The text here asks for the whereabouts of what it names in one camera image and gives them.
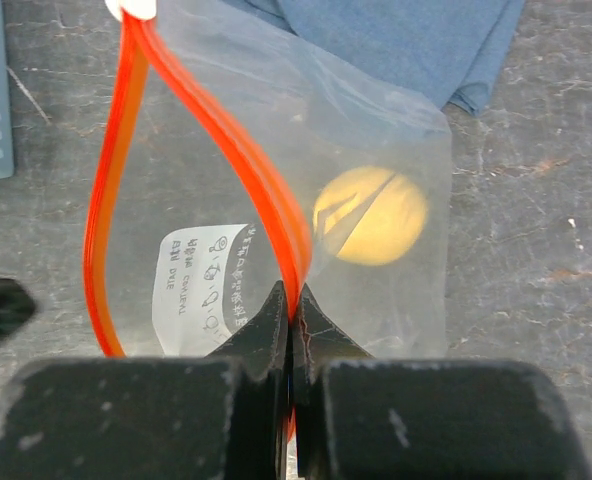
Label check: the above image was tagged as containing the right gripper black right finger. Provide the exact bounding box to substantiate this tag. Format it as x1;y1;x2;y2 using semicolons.
291;290;591;479

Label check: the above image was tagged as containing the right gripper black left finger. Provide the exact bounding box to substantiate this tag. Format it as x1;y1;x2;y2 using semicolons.
0;283;289;479

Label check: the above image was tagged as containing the yellow toy pear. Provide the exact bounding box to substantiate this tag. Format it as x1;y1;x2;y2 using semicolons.
312;166;429;266

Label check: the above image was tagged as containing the clear zip bag orange zipper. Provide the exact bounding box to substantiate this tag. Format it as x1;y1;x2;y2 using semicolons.
83;1;452;358

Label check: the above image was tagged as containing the blue folded cloth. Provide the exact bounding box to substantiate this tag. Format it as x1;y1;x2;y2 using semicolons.
232;0;524;116

